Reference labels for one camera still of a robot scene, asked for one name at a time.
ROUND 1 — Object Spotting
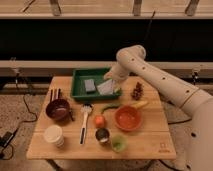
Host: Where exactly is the black power adapter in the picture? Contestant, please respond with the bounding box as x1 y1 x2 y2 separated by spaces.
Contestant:
0 132 14 147

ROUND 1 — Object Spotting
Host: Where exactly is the green plastic cup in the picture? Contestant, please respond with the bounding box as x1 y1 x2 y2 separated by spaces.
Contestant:
111 135 127 153

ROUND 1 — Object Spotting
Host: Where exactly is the dark maroon bowl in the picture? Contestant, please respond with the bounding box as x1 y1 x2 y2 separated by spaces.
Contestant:
46 99 70 121

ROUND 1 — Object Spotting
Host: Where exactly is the grey sponge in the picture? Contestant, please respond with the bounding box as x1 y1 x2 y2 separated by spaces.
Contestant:
84 79 96 93

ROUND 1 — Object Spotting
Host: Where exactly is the brown pine cone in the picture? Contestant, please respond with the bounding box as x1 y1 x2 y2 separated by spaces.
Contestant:
131 83 143 100

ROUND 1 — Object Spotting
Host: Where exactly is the small metal cup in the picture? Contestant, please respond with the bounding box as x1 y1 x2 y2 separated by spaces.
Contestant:
95 128 110 144

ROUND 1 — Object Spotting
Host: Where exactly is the black hanging cable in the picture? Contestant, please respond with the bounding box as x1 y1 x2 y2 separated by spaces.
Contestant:
142 10 157 48

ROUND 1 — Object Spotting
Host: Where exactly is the green plastic tray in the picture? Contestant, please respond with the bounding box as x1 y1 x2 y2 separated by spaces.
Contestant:
71 68 121 101

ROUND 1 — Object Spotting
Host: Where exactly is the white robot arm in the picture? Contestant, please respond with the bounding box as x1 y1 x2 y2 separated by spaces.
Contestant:
104 45 213 171

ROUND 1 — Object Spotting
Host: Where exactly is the black floor cable left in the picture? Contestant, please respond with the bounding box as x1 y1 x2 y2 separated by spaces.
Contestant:
0 75 38 160

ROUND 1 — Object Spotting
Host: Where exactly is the green chili pepper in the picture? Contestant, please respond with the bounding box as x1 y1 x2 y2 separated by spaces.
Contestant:
101 104 121 114

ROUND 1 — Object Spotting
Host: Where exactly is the dark chopstick left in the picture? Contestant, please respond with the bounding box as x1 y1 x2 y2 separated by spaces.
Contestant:
50 89 53 102

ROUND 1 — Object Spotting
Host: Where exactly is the white paper cup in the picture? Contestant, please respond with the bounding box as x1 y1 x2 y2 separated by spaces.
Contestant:
43 125 64 147

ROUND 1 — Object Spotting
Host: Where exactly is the orange tomato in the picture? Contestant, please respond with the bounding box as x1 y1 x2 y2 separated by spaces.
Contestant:
94 115 106 128

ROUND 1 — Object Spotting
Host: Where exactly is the red bowl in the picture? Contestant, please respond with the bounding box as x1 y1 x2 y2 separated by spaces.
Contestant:
114 105 142 132

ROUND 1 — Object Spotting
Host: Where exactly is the folded grey cloth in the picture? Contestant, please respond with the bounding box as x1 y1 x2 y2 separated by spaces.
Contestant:
97 79 114 95

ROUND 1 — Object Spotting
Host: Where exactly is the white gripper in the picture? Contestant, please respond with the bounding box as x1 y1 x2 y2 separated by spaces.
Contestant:
104 65 122 88

